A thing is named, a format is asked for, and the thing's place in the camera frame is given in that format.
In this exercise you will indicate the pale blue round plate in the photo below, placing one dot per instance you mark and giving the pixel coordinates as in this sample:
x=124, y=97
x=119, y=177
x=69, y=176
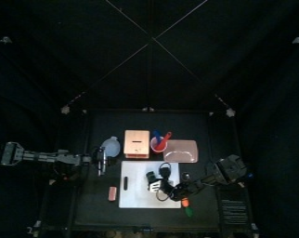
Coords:
x=111, y=146

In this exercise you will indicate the clear pink plastic tray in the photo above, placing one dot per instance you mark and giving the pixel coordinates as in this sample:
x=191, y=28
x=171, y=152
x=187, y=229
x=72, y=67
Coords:
x=180, y=151

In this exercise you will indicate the red toy utensil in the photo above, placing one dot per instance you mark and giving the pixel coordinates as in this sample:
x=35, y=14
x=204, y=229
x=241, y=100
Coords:
x=165, y=138

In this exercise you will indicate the black toy knife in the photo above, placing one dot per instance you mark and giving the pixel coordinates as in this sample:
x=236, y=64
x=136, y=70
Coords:
x=125, y=183

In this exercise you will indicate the wooden box with slot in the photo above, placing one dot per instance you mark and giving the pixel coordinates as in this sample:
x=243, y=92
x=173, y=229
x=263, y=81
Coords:
x=136, y=143

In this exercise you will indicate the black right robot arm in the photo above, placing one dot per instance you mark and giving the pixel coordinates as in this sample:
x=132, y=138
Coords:
x=223, y=173

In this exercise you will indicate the red cup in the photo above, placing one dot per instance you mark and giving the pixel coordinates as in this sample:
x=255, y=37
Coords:
x=156, y=148

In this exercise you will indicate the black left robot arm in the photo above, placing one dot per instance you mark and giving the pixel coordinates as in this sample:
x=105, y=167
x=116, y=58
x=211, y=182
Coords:
x=43, y=156

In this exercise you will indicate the pink toy sushi piece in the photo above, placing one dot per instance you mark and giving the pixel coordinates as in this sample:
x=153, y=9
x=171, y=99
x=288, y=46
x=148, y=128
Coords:
x=112, y=193

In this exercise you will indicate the orange toy carrot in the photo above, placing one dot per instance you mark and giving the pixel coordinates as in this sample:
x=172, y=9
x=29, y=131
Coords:
x=187, y=207

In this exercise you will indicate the white cutting board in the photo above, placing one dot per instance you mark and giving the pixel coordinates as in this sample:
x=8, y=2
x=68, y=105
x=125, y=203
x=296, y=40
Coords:
x=135, y=198

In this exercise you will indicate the blue toy utensil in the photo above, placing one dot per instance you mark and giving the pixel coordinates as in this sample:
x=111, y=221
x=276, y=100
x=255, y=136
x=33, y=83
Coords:
x=156, y=135

